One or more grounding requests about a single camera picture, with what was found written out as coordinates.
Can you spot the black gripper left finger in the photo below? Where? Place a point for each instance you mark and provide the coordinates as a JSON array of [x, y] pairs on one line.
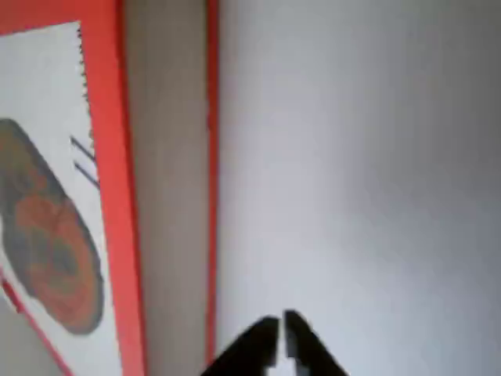
[[250, 348]]

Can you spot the red anatomy textbook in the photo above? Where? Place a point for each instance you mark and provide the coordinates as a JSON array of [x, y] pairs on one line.
[[117, 117]]

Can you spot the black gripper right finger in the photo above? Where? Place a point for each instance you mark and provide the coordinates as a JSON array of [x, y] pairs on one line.
[[309, 348]]

